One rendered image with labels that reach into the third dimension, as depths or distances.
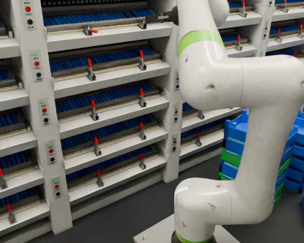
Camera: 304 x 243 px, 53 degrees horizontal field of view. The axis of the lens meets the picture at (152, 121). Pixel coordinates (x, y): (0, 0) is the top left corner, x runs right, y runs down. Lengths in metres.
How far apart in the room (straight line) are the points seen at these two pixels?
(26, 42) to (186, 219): 0.81
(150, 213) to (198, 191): 0.82
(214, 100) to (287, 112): 0.17
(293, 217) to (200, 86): 1.32
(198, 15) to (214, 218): 0.56
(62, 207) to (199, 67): 1.10
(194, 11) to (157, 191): 1.24
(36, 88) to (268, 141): 0.86
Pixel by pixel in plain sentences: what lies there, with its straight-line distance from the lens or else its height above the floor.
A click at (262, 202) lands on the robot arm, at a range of 0.92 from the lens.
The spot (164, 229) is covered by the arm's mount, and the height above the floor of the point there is 0.36.
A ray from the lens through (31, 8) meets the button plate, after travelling 1.19.
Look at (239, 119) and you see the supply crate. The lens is 1.75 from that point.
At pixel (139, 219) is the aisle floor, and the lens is 1.67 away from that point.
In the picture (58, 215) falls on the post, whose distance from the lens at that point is 1.59.
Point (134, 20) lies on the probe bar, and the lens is 1.44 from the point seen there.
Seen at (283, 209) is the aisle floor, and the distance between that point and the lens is 1.88.
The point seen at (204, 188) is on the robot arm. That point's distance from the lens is 0.91.
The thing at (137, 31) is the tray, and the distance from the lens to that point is 1.39.
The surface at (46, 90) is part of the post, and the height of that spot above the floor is 0.74.
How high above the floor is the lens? 1.17
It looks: 27 degrees down
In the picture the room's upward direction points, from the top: 1 degrees clockwise
